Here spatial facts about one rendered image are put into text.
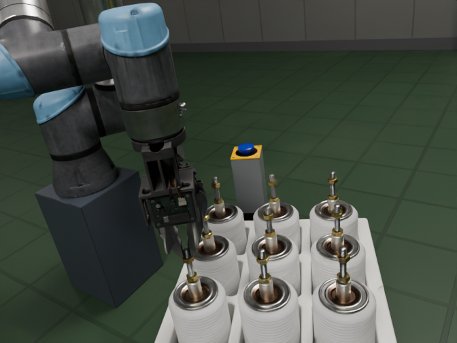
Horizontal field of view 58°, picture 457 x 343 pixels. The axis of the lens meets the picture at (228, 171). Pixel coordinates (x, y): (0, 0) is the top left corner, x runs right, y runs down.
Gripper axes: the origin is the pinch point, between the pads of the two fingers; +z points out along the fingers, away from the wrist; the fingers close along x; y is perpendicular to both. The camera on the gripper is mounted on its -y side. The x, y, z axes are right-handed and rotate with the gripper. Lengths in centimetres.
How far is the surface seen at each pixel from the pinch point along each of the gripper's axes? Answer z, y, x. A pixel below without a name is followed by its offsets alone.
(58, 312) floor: 34, -29, -39
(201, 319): 10.6, 5.2, 0.6
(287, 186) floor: 34, -72, 30
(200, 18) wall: 5, -347, 15
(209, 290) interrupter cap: 9.2, 0.6, 2.2
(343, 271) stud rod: 4.1, 7.1, 22.7
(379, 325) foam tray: 16.5, 7.3, 28.4
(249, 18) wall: 7, -315, 55
